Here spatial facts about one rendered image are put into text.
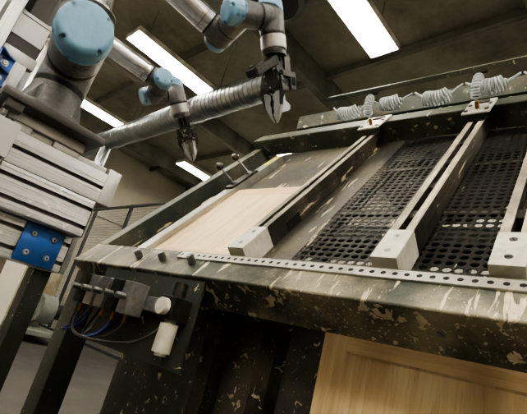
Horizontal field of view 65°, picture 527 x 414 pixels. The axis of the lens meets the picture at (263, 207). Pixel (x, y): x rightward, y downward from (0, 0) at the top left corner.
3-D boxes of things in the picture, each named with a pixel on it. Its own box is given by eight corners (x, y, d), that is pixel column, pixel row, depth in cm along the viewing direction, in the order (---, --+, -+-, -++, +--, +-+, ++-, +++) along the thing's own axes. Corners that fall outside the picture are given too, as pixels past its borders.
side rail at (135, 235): (110, 266, 171) (98, 243, 167) (260, 167, 248) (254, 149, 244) (117, 267, 167) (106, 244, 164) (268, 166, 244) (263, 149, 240)
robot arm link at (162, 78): (63, -15, 146) (181, 71, 162) (61, 3, 156) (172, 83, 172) (43, 6, 142) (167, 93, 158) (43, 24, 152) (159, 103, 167)
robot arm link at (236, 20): (215, 35, 120) (247, 41, 126) (234, 16, 111) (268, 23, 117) (212, 10, 120) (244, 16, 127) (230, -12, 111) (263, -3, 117)
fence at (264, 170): (139, 258, 153) (135, 248, 152) (277, 163, 219) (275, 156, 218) (147, 259, 150) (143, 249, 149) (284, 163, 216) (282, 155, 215)
